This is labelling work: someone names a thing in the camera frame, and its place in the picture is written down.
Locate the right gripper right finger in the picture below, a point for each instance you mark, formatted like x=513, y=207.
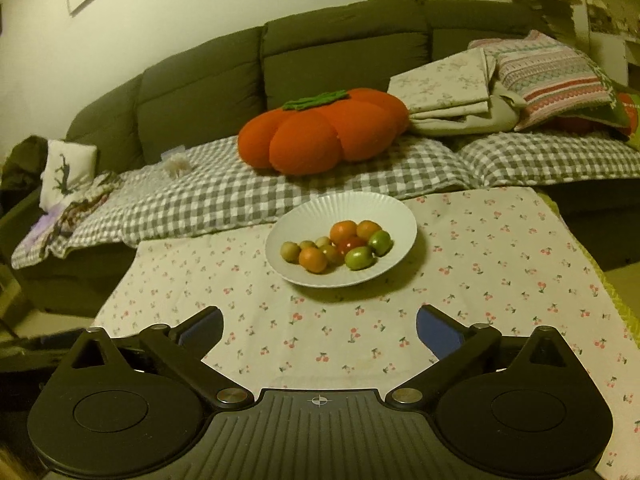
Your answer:
x=461, y=352

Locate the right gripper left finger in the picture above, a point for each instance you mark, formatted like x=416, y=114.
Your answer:
x=179, y=353

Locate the dark green lime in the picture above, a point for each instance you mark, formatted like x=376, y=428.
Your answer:
x=380, y=242

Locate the light green oblong fruit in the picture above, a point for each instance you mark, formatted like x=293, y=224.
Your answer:
x=360, y=258

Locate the small brown kiwi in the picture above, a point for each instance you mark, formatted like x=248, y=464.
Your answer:
x=289, y=252

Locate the olive green small fruit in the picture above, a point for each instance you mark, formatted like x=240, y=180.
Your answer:
x=333, y=255

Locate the red tomato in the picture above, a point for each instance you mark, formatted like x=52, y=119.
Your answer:
x=349, y=243

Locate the large orange mandarin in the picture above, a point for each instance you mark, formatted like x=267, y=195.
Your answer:
x=313, y=260

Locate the orange mandarin fruit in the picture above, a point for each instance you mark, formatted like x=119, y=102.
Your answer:
x=342, y=230

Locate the pale small round fruit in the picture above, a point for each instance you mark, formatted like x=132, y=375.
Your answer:
x=323, y=241

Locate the cherry print tablecloth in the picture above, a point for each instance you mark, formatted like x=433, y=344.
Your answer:
x=497, y=256

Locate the white ribbed plate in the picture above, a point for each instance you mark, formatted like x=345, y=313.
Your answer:
x=315, y=218

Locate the clear cotton swab box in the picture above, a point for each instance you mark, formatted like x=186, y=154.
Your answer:
x=175, y=162

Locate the white embroidered small pillow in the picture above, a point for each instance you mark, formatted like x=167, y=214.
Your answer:
x=70, y=166

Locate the orange pumpkin plush cushion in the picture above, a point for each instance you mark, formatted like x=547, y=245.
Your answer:
x=312, y=135

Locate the folded floral beige sheet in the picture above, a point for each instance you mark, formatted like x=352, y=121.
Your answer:
x=458, y=95

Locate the dark green sofa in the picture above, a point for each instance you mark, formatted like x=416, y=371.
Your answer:
x=208, y=92

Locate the striped knitted pillow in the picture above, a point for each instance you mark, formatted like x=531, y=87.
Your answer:
x=555, y=80

